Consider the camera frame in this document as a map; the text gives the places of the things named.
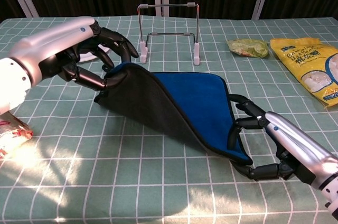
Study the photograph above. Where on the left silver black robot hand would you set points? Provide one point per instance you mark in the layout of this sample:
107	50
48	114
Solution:
52	41

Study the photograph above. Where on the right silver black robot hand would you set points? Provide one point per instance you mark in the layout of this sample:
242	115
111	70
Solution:
298	144

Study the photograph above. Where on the blue and grey microfiber towel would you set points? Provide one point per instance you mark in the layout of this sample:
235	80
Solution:
153	102

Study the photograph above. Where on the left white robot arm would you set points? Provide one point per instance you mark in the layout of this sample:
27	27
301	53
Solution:
11	86

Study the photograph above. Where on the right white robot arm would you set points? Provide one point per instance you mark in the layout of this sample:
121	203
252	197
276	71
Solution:
331	189

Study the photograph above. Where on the white round plate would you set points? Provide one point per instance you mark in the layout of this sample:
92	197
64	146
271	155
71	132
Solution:
85	59

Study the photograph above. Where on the yellow marshmallow bag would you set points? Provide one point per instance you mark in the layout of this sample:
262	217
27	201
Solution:
298	68

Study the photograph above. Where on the beige and red snack packet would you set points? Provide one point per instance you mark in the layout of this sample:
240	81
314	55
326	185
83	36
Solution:
13	131

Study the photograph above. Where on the green crumpled snack packet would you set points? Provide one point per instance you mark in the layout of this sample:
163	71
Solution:
251	48

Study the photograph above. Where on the green checked tablecloth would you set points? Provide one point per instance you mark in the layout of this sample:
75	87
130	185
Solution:
132	176

